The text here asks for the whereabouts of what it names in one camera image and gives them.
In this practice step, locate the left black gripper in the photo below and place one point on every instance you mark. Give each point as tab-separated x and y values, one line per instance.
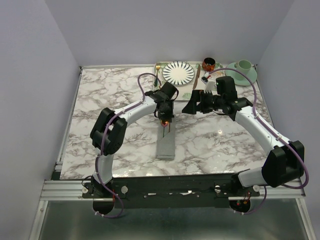
169	116

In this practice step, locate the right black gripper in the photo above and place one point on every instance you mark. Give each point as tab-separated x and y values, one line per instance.
191	107

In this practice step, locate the grey cloth napkin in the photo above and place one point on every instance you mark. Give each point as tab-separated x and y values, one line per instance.
166	146

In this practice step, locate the iridescent gold spoon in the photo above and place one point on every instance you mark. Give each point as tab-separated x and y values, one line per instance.
164	124

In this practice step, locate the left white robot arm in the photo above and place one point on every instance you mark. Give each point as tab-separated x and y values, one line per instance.
109	130

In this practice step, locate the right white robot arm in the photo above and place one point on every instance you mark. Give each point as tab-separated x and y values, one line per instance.
285	158

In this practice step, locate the floral serving tray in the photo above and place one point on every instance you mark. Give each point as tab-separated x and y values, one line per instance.
184	90

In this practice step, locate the striped white plate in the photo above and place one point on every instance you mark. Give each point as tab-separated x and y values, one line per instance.
178	73

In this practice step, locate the copper knife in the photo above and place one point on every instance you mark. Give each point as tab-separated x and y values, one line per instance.
197	77

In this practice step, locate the orange black mug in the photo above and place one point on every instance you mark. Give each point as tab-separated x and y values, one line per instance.
208	64

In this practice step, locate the green cup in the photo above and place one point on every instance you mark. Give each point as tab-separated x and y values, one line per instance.
243	67

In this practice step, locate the green saucer plate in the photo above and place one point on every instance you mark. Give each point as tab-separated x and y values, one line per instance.
251	75

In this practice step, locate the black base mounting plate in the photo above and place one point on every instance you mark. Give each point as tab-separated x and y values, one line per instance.
176	191

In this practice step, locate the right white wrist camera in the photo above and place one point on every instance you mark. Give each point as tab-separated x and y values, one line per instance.
210	86

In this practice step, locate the gold green-handled fork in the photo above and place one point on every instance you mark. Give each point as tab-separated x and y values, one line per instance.
157	68

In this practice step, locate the aluminium frame rail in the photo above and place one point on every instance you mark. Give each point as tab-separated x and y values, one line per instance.
71	190

